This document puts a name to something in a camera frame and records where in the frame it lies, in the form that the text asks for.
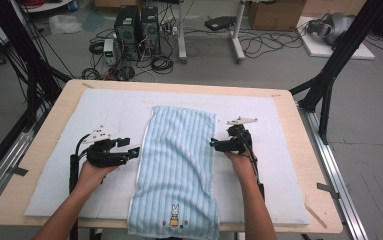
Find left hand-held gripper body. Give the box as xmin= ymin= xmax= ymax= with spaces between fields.
xmin=82 ymin=125 xmax=129 ymax=168

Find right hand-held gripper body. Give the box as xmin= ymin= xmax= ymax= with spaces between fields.
xmin=217 ymin=116 xmax=259 ymax=155

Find light blue striped towel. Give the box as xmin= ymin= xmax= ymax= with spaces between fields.
xmin=127 ymin=105 xmax=221 ymax=240

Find person's right hand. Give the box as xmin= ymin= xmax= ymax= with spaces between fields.
xmin=224 ymin=150 xmax=259 ymax=183

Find person's left hand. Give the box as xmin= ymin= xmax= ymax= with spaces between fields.
xmin=76 ymin=159 xmax=119 ymax=196

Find white foam mat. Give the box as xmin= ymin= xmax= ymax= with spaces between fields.
xmin=24 ymin=88 xmax=310 ymax=226

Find black tape piece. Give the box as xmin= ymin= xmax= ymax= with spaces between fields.
xmin=316 ymin=181 xmax=341 ymax=200
xmin=11 ymin=165 xmax=30 ymax=177

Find white power supply unit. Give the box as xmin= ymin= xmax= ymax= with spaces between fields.
xmin=102 ymin=37 xmax=117 ymax=66

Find thin wooden stick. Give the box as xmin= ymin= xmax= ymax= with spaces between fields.
xmin=304 ymin=203 xmax=329 ymax=230

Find black computer tower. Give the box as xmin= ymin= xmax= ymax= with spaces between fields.
xmin=113 ymin=5 xmax=142 ymax=62
xmin=140 ymin=5 xmax=162 ymax=55

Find white desk with grey legs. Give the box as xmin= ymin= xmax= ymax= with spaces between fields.
xmin=177 ymin=0 xmax=247 ymax=65

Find flat black device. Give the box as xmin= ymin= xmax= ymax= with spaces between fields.
xmin=204 ymin=15 xmax=237 ymax=32

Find white floor board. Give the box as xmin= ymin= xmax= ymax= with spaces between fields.
xmin=296 ymin=15 xmax=377 ymax=61

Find clear plastic bag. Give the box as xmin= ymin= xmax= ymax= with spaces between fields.
xmin=48 ymin=14 xmax=84 ymax=35

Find open cardboard box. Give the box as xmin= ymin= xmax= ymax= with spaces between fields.
xmin=247 ymin=0 xmax=307 ymax=32

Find grey headset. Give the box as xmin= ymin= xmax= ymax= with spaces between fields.
xmin=306 ymin=11 xmax=356 ymax=47

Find large cardboard box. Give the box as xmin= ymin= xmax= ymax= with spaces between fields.
xmin=303 ymin=0 xmax=369 ymax=18

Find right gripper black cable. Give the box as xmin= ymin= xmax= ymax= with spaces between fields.
xmin=241 ymin=132 xmax=267 ymax=202

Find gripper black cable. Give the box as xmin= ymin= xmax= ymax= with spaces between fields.
xmin=68 ymin=133 xmax=92 ymax=240
xmin=241 ymin=132 xmax=267 ymax=202

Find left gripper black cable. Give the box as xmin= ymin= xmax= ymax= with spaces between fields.
xmin=68 ymin=133 xmax=92 ymax=240

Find coiled black cable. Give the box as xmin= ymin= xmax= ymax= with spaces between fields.
xmin=149 ymin=54 xmax=176 ymax=76

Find aluminium rail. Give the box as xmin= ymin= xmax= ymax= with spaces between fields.
xmin=298 ymin=105 xmax=371 ymax=240
xmin=0 ymin=130 xmax=36 ymax=218

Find loose black floor cables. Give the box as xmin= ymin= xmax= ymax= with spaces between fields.
xmin=238 ymin=27 xmax=309 ymax=60

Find black metal frame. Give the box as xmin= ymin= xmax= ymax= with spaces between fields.
xmin=288 ymin=0 xmax=383 ymax=146
xmin=0 ymin=0 xmax=73 ymax=183

